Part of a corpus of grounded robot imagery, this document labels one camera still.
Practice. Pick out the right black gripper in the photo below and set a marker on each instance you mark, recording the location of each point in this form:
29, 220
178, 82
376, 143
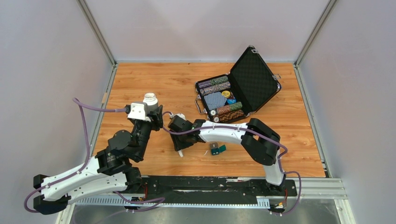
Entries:
178, 145

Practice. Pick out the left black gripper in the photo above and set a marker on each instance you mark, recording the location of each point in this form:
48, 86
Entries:
158, 123

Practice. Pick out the white pill bottle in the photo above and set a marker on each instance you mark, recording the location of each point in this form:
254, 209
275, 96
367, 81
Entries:
151, 101

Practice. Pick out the white bottle cap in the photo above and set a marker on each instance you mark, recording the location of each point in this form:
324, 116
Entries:
180, 153

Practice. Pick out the teal pill organizer box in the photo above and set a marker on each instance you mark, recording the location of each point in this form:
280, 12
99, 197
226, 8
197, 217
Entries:
216, 149

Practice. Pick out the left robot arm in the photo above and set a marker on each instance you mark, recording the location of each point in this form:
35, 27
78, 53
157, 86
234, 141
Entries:
110, 170

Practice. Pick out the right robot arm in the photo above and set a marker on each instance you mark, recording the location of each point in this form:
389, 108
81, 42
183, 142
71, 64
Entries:
259, 141

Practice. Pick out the blue playing card deck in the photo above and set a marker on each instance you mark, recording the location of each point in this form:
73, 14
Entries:
215, 100

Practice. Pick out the blue dealer chip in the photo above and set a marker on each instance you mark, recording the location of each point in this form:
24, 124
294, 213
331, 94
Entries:
231, 101

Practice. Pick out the yellow dealer chip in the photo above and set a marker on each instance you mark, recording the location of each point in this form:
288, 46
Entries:
226, 94

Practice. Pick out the brown poker chip row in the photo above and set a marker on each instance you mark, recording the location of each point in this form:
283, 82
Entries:
229, 117

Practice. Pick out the red green chip row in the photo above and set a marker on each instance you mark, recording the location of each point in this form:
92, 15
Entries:
226, 109

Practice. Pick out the purple brown chip row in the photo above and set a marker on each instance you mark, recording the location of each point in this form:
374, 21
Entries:
215, 88

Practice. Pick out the purple green chip row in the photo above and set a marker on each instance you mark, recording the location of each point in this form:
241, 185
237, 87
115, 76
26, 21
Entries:
213, 82

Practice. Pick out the black poker chip case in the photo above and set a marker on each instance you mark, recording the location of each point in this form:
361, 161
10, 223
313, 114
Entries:
252, 83

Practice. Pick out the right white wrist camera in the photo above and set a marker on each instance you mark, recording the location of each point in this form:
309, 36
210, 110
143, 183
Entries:
179, 115

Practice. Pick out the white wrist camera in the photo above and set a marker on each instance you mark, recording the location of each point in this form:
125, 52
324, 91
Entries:
179, 115
137, 111

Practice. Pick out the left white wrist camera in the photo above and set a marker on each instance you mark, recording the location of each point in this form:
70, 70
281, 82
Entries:
137, 111

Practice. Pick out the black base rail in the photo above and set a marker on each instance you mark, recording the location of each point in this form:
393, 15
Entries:
212, 190

